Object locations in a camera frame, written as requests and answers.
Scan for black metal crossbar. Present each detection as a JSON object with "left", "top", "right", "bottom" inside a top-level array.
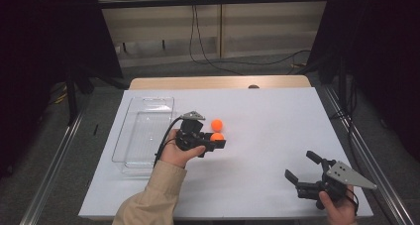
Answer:
[{"left": 98, "top": 0, "right": 331, "bottom": 10}]

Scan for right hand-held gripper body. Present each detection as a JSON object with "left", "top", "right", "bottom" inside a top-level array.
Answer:
[{"left": 295, "top": 159, "right": 378, "bottom": 210}]

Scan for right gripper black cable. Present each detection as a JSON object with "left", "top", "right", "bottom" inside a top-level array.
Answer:
[{"left": 345, "top": 184, "right": 361, "bottom": 217}]

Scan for person's left hand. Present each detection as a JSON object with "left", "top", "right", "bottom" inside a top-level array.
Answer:
[{"left": 159, "top": 129, "right": 206, "bottom": 169}]

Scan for white table sheet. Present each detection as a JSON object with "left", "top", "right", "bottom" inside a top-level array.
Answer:
[{"left": 78, "top": 87, "right": 374, "bottom": 219}]

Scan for aluminium floor rail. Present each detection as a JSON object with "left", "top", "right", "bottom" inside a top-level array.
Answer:
[
  {"left": 19, "top": 109, "right": 87, "bottom": 225},
  {"left": 321, "top": 85, "right": 418, "bottom": 225}
]

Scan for black metal stand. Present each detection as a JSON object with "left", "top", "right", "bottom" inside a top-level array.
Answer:
[{"left": 63, "top": 69, "right": 97, "bottom": 126}]

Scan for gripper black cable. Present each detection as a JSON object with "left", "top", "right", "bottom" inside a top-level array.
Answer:
[
  {"left": 153, "top": 116, "right": 183, "bottom": 169},
  {"left": 345, "top": 184, "right": 361, "bottom": 217}
]

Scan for person's right hand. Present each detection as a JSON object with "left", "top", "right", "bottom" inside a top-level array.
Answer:
[{"left": 318, "top": 184, "right": 359, "bottom": 225}]

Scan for black curtain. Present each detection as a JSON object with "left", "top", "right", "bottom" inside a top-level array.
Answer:
[
  {"left": 306, "top": 0, "right": 420, "bottom": 164},
  {"left": 0, "top": 0, "right": 124, "bottom": 179}
]

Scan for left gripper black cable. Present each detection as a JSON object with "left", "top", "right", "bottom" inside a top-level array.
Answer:
[{"left": 153, "top": 116, "right": 183, "bottom": 169}]

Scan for clear plastic container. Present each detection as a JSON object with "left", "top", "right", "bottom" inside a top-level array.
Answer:
[{"left": 111, "top": 96, "right": 176, "bottom": 175}]

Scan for black wall cable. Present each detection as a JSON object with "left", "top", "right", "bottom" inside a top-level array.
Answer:
[
  {"left": 188, "top": 5, "right": 246, "bottom": 76},
  {"left": 192, "top": 5, "right": 312, "bottom": 66}
]

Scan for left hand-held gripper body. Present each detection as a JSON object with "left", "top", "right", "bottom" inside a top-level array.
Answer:
[{"left": 173, "top": 110, "right": 216, "bottom": 159}]

